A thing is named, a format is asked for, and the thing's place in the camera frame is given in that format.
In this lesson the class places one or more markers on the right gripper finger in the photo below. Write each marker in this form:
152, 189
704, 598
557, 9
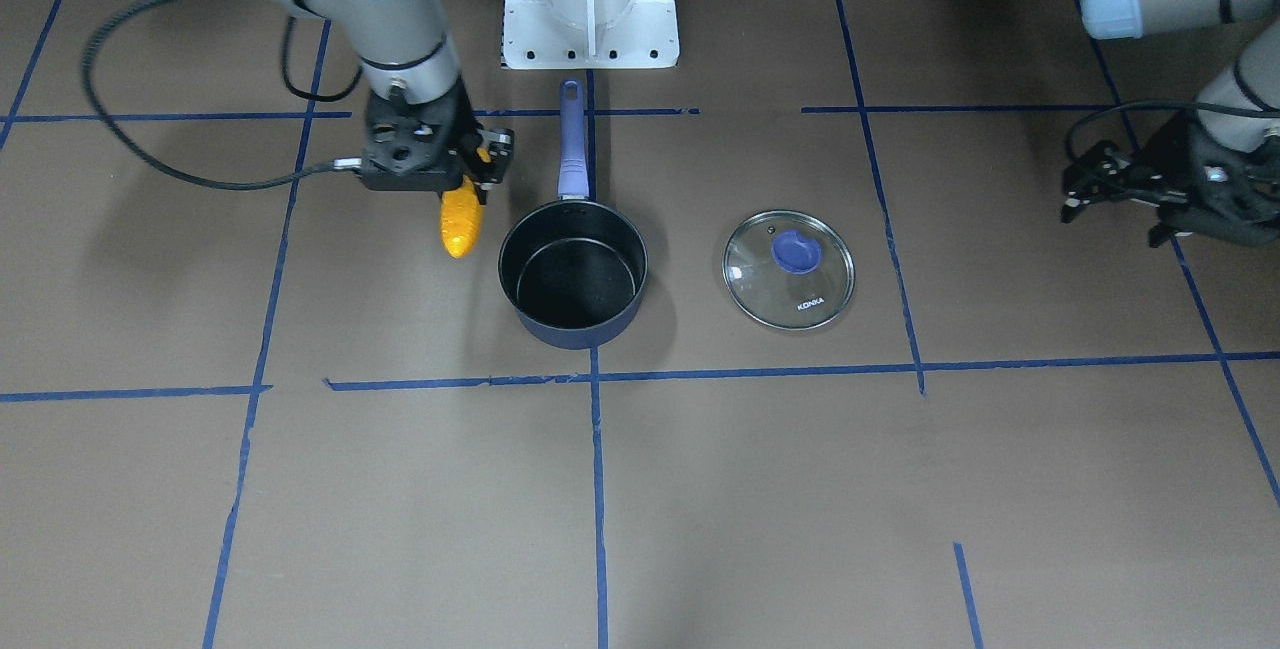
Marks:
495, 153

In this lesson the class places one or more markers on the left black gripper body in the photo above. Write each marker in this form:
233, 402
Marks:
1172, 166

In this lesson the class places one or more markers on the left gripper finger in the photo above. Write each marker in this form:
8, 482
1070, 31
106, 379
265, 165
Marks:
1078, 199
1100, 169

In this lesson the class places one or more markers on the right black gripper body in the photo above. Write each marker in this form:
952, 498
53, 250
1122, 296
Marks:
497, 146

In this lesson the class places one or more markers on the yellow corn cob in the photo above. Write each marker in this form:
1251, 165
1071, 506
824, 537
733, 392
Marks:
461, 219

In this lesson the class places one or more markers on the glass pot lid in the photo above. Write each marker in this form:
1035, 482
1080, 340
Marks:
789, 270

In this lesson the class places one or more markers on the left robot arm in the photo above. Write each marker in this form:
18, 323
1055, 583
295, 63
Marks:
1239, 107

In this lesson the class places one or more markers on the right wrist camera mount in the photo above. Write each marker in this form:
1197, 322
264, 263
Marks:
404, 145

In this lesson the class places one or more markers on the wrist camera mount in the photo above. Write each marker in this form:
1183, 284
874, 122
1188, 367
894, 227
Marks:
404, 145
1243, 201

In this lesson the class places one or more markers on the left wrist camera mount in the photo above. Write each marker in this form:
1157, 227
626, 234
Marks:
1243, 201

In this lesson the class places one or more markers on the blue saucepan with handle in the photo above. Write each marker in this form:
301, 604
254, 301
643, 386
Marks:
574, 270

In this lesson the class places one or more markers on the white pillar mount base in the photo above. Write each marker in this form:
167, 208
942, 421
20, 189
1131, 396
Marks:
590, 34

